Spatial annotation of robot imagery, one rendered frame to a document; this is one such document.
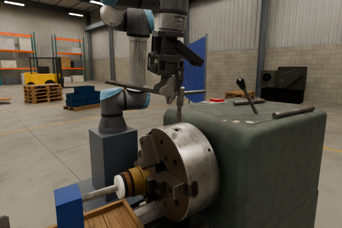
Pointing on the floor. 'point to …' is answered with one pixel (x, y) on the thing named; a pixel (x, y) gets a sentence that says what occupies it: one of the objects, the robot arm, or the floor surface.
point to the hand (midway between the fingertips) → (171, 99)
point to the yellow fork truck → (42, 78)
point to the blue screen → (196, 72)
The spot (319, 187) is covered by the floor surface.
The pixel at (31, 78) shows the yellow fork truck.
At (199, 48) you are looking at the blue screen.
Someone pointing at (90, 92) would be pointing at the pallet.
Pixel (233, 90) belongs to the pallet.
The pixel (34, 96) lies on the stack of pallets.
